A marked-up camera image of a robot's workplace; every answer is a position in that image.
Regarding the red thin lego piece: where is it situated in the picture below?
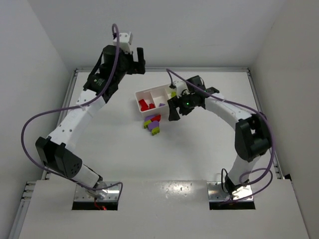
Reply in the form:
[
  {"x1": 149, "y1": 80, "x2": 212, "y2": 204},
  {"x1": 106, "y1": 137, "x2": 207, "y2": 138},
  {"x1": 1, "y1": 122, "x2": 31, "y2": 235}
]
[{"x1": 139, "y1": 99, "x2": 155, "y2": 112}]

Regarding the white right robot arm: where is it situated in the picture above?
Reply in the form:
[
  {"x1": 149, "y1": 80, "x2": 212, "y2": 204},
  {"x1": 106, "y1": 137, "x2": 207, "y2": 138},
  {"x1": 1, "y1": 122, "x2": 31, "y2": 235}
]
[{"x1": 167, "y1": 75, "x2": 272, "y2": 195}]

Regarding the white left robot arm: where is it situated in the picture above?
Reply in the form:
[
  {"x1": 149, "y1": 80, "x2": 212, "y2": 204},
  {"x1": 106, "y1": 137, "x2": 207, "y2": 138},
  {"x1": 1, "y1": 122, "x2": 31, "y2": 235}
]
[{"x1": 35, "y1": 45, "x2": 146, "y2": 189}]

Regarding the red curved lego brick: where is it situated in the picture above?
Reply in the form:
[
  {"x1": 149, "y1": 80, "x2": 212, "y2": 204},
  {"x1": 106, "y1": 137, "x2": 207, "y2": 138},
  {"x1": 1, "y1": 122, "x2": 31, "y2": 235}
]
[{"x1": 151, "y1": 115, "x2": 161, "y2": 122}]

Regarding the purple rounded lego brick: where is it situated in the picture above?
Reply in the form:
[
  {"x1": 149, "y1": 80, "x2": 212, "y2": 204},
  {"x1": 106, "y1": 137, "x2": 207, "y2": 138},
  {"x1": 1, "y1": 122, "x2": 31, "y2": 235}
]
[{"x1": 148, "y1": 120, "x2": 160, "y2": 131}]

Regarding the lime green curved lego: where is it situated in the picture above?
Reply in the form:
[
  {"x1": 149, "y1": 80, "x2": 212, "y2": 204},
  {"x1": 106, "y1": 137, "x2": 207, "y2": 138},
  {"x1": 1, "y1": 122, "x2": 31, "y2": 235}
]
[{"x1": 151, "y1": 126, "x2": 160, "y2": 136}]

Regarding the white three-compartment container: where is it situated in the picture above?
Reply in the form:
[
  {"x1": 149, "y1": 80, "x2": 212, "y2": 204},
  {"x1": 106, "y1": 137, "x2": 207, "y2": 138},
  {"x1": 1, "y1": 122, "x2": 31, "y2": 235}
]
[{"x1": 135, "y1": 84, "x2": 171, "y2": 120}]

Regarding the lime green lego upper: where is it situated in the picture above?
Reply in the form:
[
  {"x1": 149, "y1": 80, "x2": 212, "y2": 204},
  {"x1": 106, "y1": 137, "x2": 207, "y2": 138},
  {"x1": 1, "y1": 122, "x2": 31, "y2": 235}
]
[{"x1": 144, "y1": 119, "x2": 152, "y2": 128}]

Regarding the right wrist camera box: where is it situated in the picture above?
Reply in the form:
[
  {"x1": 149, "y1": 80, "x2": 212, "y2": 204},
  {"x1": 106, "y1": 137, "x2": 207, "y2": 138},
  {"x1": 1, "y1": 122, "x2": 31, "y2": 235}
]
[{"x1": 169, "y1": 81, "x2": 187, "y2": 98}]

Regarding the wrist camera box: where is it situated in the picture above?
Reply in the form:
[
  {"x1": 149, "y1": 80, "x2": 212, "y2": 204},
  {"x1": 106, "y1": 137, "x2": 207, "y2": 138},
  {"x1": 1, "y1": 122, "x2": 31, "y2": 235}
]
[
  {"x1": 169, "y1": 81, "x2": 187, "y2": 98},
  {"x1": 119, "y1": 31, "x2": 133, "y2": 55}
]

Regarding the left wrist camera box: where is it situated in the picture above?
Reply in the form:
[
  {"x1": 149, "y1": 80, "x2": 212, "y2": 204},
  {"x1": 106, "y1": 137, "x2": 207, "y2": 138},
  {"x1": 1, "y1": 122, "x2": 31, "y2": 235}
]
[{"x1": 119, "y1": 31, "x2": 133, "y2": 55}]

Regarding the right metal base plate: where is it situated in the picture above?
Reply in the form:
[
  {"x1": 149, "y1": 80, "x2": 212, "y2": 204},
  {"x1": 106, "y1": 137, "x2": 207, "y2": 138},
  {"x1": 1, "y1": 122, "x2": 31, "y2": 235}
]
[{"x1": 207, "y1": 181, "x2": 254, "y2": 202}]

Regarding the metal base plate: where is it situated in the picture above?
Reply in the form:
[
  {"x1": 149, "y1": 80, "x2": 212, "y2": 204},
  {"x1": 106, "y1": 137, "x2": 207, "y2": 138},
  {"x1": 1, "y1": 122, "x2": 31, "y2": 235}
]
[
  {"x1": 207, "y1": 181, "x2": 254, "y2": 202},
  {"x1": 74, "y1": 181, "x2": 122, "y2": 203}
]

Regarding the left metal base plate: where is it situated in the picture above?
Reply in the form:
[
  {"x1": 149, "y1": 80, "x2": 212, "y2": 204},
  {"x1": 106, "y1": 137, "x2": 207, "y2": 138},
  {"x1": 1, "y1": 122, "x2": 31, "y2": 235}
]
[{"x1": 74, "y1": 181, "x2": 122, "y2": 203}]

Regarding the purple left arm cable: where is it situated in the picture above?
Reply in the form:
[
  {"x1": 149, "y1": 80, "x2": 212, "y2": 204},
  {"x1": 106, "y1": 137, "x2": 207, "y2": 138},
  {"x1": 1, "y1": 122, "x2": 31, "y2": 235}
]
[{"x1": 21, "y1": 23, "x2": 123, "y2": 200}]

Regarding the aluminium frame rail right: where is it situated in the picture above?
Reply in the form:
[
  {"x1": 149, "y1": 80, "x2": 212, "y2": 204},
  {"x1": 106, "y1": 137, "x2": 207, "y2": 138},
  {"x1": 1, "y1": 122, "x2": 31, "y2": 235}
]
[{"x1": 247, "y1": 68, "x2": 285, "y2": 183}]

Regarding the aluminium frame rail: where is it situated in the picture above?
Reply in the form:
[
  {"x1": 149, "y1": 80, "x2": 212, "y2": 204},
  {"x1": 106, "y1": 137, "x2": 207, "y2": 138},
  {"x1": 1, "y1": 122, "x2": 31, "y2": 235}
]
[
  {"x1": 247, "y1": 68, "x2": 285, "y2": 183},
  {"x1": 8, "y1": 70, "x2": 77, "y2": 239}
]

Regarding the aluminium frame rail left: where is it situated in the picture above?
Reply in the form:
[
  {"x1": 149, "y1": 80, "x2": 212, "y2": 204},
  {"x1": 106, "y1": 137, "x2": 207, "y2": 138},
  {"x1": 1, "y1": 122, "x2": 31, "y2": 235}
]
[{"x1": 8, "y1": 70, "x2": 77, "y2": 239}]

